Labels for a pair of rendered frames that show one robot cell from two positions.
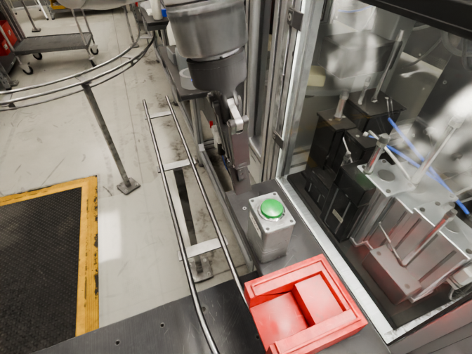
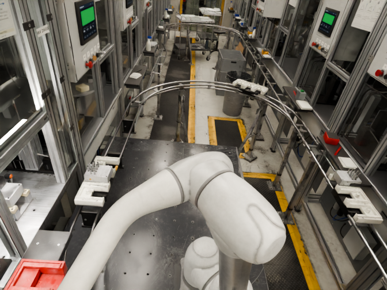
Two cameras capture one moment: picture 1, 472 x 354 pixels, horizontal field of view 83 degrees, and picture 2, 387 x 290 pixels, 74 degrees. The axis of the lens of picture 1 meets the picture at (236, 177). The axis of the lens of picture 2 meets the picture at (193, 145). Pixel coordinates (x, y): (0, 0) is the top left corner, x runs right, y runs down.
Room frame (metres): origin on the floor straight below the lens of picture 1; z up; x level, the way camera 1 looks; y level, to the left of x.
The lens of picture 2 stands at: (0.42, 0.49, 1.92)
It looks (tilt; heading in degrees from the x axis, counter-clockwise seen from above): 35 degrees down; 197
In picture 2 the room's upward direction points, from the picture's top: 7 degrees clockwise
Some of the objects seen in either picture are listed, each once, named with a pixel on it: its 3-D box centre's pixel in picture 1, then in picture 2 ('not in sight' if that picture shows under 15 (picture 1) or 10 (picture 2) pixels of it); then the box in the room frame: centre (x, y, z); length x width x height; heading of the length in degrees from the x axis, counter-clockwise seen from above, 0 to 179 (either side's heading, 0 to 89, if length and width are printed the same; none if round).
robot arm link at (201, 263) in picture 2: not in sight; (204, 260); (-0.22, 0.41, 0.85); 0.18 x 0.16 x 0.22; 56
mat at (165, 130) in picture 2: not in sight; (181, 69); (-4.65, -1.53, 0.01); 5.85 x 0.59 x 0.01; 21
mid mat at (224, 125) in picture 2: not in sight; (228, 134); (-2.61, 0.05, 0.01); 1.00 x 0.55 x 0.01; 21
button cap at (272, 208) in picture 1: (271, 210); not in sight; (0.29, -0.06, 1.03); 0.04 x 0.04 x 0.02
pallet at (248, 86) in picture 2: not in sight; (249, 88); (-2.33, 0.21, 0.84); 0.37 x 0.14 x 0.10; 79
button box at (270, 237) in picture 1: (272, 226); not in sight; (0.29, -0.07, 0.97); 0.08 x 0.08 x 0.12; 21
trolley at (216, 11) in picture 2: not in sight; (208, 27); (-6.95, -1.73, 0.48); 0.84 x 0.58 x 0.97; 29
